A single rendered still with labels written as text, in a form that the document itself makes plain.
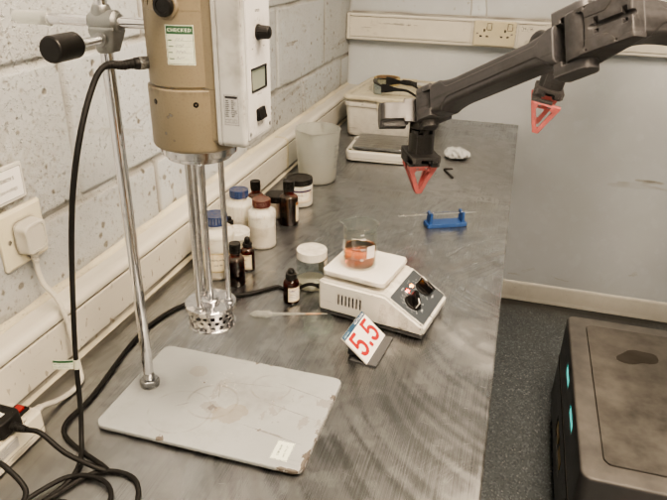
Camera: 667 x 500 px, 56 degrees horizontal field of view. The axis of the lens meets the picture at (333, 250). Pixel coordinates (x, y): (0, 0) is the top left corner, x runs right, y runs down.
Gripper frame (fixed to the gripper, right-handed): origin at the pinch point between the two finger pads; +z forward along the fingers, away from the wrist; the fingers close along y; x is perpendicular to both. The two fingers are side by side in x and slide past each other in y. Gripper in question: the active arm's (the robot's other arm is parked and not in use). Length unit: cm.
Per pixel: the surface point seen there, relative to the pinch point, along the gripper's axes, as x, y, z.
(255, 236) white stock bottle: -38.3, 7.2, 6.1
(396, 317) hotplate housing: -17.0, 44.4, 5.9
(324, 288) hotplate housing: -28.2, 36.1, 3.7
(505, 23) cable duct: 57, -88, -26
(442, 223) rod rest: 6.3, 1.3, 8.6
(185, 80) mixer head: -48, 63, -38
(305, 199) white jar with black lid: -24.3, -15.3, 7.2
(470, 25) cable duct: 47, -94, -25
